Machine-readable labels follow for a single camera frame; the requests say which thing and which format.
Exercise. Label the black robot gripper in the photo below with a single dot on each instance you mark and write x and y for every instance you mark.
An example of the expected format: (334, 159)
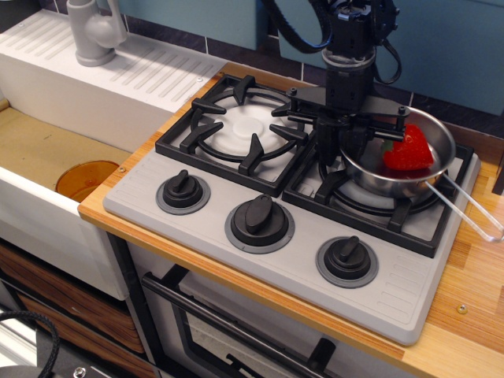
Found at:
(347, 106)

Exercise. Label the small steel saucepan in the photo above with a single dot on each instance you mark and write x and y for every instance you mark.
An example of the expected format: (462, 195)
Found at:
(370, 172)

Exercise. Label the red plastic strawberry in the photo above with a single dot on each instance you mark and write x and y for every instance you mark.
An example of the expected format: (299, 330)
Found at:
(412, 153)

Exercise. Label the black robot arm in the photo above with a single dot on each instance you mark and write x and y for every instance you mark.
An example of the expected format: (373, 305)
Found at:
(351, 31)

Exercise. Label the black middle stove knob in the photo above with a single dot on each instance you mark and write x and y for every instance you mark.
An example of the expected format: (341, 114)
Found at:
(259, 226)

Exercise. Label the black stove knob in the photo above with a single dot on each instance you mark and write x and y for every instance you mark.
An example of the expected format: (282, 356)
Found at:
(183, 194)
(347, 262)
(259, 226)

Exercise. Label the grey toy stove top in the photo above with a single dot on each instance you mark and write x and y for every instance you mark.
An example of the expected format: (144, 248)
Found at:
(395, 304)

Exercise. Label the black right stove knob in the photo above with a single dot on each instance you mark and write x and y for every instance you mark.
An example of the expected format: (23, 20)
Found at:
(347, 262)

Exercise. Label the black left stove knob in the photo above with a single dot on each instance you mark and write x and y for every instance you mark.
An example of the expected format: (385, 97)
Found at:
(183, 194)

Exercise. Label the black left burner grate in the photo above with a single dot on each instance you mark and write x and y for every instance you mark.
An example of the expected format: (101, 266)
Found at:
(240, 131)

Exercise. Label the black burner grate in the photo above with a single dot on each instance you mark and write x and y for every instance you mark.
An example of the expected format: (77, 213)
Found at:
(240, 131)
(423, 224)

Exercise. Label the black right burner grate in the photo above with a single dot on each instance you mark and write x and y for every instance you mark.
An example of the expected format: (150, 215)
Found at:
(423, 224)

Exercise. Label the orange plastic bowl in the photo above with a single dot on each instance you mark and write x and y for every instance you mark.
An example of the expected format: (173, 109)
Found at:
(81, 180)

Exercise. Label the grey toy faucet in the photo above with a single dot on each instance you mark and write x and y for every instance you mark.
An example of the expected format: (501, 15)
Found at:
(96, 36)

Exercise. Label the white toy sink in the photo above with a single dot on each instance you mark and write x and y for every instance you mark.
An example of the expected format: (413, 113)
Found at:
(56, 113)

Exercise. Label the wooden drawer front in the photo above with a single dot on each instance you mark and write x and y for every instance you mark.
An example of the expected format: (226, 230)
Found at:
(96, 324)

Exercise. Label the oven door with black handle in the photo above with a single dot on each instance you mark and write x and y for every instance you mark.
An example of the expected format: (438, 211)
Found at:
(220, 333)

